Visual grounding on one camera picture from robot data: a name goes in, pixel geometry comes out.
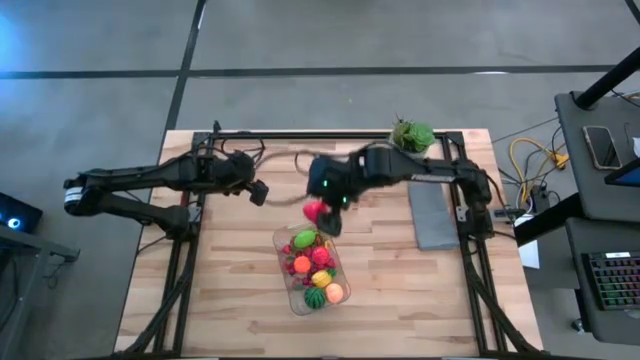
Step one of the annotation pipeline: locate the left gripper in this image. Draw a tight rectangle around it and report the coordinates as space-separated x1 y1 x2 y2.
214 152 270 207

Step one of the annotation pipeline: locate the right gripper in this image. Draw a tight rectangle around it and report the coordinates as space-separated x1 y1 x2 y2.
305 154 364 238

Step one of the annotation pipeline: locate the green toy mango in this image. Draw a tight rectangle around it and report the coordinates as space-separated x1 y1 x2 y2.
293 229 318 251

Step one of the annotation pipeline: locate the yellow toy pineapple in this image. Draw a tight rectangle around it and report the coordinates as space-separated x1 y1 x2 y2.
311 268 337 290

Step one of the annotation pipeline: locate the peach toy fruit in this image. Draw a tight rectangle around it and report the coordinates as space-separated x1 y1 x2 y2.
324 282 345 305

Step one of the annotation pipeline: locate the green toy watermelon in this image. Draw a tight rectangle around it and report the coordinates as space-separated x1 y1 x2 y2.
303 286 327 310

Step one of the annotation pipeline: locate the clear plastic container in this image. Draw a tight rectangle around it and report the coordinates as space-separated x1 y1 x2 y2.
272 223 352 317

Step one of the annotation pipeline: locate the grey foam mat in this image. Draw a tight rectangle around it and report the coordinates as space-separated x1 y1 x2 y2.
407 182 461 251

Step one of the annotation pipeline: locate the succulent in white patterned pot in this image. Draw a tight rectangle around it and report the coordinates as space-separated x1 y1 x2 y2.
389 113 437 156

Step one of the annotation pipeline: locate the white paper sheet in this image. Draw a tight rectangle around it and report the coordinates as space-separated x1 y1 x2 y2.
517 214 541 271

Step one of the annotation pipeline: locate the black desk bar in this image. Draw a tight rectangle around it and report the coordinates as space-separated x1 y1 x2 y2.
513 192 584 247

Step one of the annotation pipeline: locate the black box with blue light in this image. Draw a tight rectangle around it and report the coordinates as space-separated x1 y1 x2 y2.
0 192 44 235

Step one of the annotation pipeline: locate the dark grey desk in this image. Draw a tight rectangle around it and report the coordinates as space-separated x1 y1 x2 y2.
553 91 640 222
564 217 640 346

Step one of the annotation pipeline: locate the grey metal cart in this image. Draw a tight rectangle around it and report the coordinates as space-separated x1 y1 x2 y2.
0 224 81 360

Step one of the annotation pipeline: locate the smartphone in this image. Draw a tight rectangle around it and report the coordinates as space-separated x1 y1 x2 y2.
582 124 624 171

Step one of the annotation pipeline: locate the backlit keyboard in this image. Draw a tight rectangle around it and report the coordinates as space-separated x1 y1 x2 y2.
581 251 640 312

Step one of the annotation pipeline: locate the tablet with blue screen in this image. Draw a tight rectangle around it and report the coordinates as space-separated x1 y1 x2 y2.
603 158 640 189

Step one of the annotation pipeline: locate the black pole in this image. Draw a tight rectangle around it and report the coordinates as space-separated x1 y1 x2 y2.
572 44 640 111

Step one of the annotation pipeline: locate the black table frame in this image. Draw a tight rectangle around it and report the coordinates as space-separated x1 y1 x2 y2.
114 119 544 359

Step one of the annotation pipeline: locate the yellow cable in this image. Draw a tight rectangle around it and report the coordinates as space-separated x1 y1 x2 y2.
508 137 571 201

